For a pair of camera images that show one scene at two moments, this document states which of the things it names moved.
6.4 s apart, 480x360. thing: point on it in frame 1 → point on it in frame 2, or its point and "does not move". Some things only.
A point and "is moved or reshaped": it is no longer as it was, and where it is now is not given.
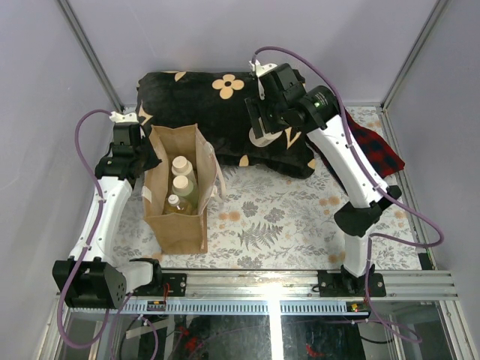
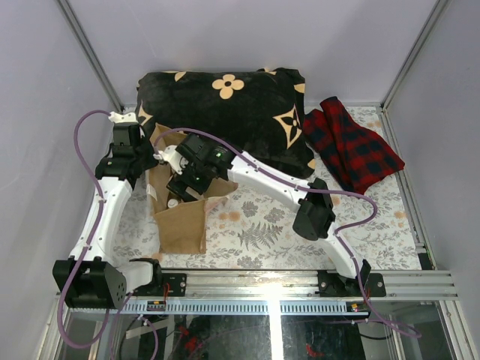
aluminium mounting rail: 302,285 does not move
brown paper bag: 176,191 is moved or reshaped
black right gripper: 256,107 → 179,184
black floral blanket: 215,102 does not move
